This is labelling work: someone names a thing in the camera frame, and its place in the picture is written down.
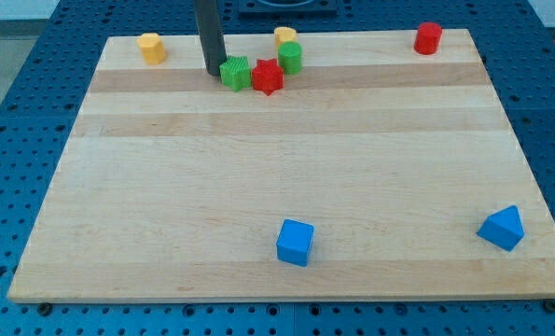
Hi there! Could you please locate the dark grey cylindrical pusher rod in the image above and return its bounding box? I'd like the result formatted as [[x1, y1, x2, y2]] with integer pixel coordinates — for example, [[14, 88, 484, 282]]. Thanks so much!
[[193, 0, 227, 77]]

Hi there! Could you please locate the yellow hexagon block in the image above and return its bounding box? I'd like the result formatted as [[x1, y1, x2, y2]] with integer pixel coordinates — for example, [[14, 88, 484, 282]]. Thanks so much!
[[136, 33, 166, 65]]

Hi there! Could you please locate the green star block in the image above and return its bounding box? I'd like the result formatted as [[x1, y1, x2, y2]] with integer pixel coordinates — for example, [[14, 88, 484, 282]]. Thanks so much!
[[219, 56, 252, 91]]

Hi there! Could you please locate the red star block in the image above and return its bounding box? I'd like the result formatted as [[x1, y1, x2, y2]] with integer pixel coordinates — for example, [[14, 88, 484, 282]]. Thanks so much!
[[252, 58, 284, 95]]

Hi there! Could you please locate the yellow heart block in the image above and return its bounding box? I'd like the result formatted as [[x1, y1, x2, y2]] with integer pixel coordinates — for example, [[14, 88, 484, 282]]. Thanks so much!
[[273, 26, 298, 49]]

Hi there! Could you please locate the green cylinder block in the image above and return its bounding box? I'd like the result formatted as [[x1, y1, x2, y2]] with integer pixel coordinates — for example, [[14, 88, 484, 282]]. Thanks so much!
[[278, 41, 302, 75]]

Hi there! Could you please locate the red cylinder block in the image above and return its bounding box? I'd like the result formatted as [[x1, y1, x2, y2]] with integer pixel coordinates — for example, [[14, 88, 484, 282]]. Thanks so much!
[[413, 21, 443, 55]]

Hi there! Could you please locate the light wooden board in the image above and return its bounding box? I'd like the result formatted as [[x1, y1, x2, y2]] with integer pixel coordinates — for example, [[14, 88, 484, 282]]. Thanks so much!
[[7, 29, 555, 303]]

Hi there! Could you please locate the blue cube block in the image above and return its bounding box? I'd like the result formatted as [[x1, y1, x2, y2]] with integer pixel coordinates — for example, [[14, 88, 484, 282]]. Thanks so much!
[[276, 219, 314, 267]]

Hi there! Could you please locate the blue triangular prism block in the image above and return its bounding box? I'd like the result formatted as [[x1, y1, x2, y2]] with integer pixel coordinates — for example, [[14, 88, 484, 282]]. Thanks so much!
[[477, 205, 525, 252]]

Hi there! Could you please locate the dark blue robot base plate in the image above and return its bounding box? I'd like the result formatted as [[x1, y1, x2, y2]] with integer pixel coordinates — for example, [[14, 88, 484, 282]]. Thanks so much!
[[236, 0, 339, 16]]

